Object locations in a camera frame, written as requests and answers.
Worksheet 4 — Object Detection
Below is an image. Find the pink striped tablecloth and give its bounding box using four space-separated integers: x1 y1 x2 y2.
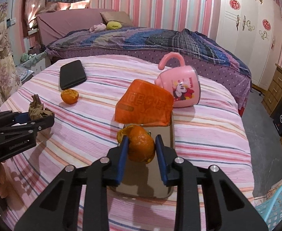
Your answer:
0 54 256 231

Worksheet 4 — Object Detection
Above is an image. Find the pink cartoon mug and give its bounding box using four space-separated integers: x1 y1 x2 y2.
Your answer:
154 52 201 108

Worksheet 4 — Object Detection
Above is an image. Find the green plush toy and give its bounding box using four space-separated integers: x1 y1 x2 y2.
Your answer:
20 53 35 62

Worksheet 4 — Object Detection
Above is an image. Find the light blue plastic basket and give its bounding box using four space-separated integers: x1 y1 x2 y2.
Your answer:
255 182 282 231

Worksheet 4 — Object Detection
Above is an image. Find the white nightstand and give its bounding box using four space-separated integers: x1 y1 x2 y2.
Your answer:
16 50 51 75

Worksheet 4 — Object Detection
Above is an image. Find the plaid purple bedspread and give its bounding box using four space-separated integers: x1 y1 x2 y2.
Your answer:
46 26 252 77

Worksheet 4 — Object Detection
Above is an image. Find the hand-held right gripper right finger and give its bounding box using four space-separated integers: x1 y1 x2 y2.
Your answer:
155 135 269 231

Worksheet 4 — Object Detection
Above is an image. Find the orange plastic bag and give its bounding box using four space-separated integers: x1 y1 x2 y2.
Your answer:
114 79 174 127

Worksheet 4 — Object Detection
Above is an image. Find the pink window curtain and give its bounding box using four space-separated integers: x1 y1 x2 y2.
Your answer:
23 0 52 28

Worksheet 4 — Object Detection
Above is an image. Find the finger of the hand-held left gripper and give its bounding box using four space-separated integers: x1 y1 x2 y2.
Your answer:
0 115 55 147
0 111 31 129

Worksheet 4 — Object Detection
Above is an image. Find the yellow-green cloth bundle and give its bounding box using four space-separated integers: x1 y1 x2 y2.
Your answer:
106 20 122 31

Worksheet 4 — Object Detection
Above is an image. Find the cream wardrobe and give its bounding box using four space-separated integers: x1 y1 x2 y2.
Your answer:
215 0 282 90

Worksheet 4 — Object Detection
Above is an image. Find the wooden desk with drawers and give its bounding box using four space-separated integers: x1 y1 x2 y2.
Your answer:
261 64 282 118

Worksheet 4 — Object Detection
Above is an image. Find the brown pillow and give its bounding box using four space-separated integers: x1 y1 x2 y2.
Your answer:
100 11 134 27

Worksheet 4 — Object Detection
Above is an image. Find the floral beige curtain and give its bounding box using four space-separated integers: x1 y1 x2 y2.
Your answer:
0 3 23 115

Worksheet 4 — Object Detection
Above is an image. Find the brown cardboard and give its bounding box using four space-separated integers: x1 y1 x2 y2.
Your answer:
28 94 55 121

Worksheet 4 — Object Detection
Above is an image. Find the brown rectangular tray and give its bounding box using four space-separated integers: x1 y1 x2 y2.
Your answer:
107 112 175 199

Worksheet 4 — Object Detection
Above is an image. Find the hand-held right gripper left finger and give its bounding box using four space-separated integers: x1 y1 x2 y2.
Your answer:
14 136 129 231

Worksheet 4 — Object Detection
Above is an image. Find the mauve bed headboard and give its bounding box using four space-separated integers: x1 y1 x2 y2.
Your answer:
36 8 116 46

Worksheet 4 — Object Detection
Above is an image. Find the small orange peel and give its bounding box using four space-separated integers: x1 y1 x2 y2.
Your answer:
60 89 80 105

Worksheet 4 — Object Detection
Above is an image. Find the large orange peel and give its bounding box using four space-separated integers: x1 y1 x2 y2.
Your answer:
117 124 156 164

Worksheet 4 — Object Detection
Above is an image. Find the pink cloth bundle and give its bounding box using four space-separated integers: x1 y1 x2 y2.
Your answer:
89 23 107 33

